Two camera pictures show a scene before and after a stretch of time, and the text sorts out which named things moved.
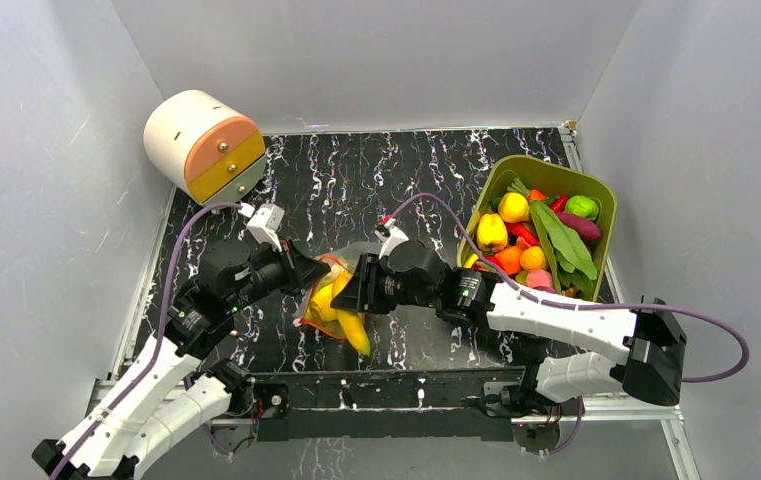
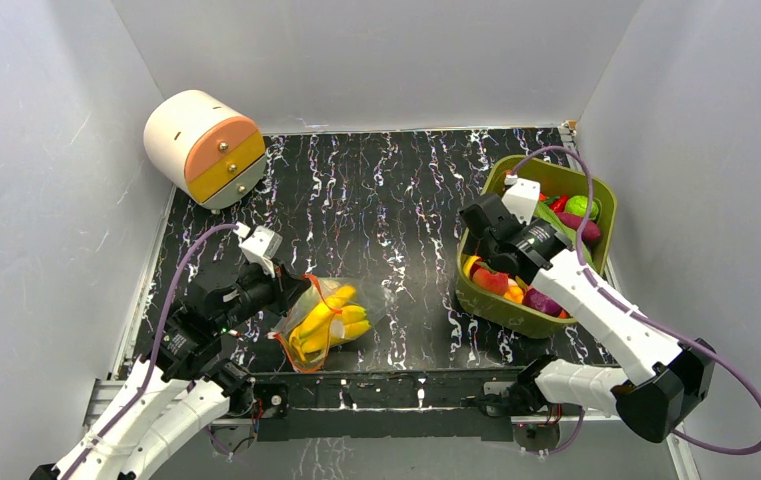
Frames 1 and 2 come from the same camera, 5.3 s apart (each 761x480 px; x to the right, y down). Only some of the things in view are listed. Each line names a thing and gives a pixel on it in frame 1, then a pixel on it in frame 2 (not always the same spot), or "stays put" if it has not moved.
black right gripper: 366,285 to 481,225
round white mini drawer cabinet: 206,148 stays put
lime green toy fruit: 582,205 stays put
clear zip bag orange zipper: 314,306 to 332,314
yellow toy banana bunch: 320,308 to 329,323
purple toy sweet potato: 580,225 stays put
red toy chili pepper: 559,204 stays put
